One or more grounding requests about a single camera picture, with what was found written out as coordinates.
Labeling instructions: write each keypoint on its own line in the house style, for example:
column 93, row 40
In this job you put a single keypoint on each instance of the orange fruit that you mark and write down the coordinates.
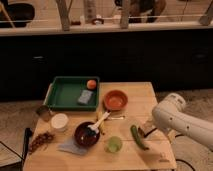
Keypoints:
column 91, row 84

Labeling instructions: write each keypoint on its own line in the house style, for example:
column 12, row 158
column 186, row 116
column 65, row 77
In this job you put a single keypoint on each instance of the light green cup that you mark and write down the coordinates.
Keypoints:
column 114, row 144

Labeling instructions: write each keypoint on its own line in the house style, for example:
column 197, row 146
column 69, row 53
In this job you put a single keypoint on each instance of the white plastic spoon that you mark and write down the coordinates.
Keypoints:
column 94, row 127

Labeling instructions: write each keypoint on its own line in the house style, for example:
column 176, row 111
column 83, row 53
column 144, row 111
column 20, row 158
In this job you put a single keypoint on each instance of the green cucumber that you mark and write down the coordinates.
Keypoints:
column 136, row 138

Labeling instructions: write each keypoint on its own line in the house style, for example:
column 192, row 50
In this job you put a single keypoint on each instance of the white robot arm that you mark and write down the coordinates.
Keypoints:
column 168, row 115

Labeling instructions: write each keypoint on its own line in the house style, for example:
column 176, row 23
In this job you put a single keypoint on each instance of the small metal cup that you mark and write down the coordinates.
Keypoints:
column 44, row 113

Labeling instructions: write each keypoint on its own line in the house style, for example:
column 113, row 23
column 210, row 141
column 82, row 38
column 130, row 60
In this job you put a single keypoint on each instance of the black chair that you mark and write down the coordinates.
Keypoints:
column 20, row 13

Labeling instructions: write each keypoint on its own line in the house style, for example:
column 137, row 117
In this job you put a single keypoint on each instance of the blue grey sponge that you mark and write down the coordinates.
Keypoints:
column 85, row 97

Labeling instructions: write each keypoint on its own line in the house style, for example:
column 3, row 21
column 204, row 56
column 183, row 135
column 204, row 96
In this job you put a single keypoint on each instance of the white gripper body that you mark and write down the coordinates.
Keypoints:
column 148, row 126

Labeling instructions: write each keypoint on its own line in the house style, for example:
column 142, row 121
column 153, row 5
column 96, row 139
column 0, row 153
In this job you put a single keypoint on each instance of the grey blue cloth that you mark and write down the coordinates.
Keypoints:
column 71, row 146

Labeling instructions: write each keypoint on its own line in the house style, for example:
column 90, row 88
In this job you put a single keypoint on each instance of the yellow banana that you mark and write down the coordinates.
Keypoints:
column 101, row 126

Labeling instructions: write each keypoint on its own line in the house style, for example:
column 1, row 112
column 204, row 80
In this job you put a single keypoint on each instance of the green plastic tray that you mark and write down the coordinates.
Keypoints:
column 65, row 92

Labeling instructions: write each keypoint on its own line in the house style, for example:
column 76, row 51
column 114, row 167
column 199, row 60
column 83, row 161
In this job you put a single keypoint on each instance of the red orange bowl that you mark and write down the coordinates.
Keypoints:
column 115, row 100

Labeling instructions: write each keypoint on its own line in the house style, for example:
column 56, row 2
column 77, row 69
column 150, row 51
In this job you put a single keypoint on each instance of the white round container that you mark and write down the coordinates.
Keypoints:
column 59, row 122

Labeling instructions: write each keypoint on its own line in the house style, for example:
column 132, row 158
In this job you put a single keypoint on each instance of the bunch of dark grapes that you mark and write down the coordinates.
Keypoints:
column 40, row 140

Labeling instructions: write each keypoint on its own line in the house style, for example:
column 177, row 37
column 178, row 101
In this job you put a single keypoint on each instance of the small metal utensil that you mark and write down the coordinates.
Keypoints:
column 116, row 118

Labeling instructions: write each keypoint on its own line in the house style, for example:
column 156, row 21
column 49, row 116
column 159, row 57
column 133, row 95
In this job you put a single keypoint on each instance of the dark maroon bowl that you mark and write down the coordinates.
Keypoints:
column 84, row 137

